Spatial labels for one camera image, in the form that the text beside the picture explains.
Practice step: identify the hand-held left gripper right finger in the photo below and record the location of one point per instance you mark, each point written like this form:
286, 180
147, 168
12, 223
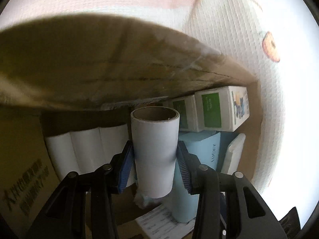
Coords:
184, 171

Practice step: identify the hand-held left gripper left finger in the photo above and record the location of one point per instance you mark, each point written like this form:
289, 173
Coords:
125, 171

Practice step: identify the white cardboard-core tube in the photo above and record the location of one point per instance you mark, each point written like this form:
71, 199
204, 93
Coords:
86, 147
59, 154
114, 139
154, 154

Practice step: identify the brown cardboard box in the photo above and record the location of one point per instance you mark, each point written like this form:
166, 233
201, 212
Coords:
74, 54

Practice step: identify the light blue bottle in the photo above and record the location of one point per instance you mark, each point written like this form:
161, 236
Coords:
201, 149

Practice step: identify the clear plastic wrap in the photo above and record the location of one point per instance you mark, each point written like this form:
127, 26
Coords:
143, 200

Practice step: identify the printed paper sheet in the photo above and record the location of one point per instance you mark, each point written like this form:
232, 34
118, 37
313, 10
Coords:
159, 219

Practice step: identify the green white box with picture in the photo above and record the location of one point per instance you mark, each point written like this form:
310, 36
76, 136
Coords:
224, 109

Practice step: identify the white peach print bed sheet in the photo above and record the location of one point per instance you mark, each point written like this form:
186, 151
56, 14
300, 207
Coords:
224, 29

